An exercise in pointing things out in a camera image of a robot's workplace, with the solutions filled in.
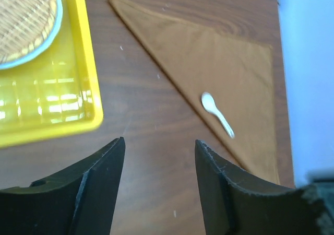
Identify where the woven orange round plate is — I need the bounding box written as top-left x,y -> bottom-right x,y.
1,0 -> 63,70

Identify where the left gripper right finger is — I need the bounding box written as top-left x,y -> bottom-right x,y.
195,140 -> 333,234

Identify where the orange cloth napkin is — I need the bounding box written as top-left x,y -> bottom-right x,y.
109,0 -> 280,184

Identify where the yellow plastic tray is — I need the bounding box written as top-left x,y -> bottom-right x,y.
1,0 -> 103,147

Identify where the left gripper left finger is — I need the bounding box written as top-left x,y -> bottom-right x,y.
1,137 -> 125,234

